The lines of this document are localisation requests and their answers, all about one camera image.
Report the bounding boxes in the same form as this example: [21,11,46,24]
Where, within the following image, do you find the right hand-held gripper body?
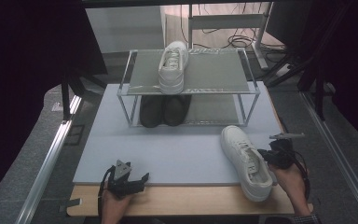
[268,133,306,171]

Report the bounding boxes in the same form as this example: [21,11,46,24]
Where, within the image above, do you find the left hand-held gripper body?
[106,159,145,199]

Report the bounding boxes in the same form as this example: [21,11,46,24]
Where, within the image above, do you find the white sneaker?
[220,124,278,203]
[158,40,190,95]

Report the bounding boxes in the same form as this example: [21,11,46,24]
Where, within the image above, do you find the black slipper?
[163,94,192,127]
[139,94,165,129]

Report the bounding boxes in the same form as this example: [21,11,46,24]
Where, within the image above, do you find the two-tier metal shoe rack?
[117,48,261,128]

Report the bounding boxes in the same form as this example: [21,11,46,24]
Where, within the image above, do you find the person's left hand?
[100,189,135,224]

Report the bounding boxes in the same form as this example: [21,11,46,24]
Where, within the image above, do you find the light blue mat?
[73,81,285,187]

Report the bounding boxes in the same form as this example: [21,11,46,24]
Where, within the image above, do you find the black tape strip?
[59,198,82,213]

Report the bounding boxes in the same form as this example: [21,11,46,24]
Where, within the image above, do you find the black metal stand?
[263,52,335,121]
[60,70,107,121]

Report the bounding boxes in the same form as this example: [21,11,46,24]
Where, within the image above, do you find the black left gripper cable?
[97,166,115,217]

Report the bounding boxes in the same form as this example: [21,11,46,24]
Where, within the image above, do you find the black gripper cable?
[97,166,115,217]
[291,150,311,201]

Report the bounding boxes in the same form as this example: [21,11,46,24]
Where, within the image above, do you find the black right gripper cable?
[291,150,311,201]

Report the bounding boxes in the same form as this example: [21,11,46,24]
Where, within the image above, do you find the aluminium rail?
[14,94,84,224]
[300,91,358,224]

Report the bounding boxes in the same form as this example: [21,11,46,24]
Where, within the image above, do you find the coiled black floor cables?
[227,33,257,49]

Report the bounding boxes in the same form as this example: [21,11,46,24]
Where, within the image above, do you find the white metal desk frame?
[187,2,274,70]

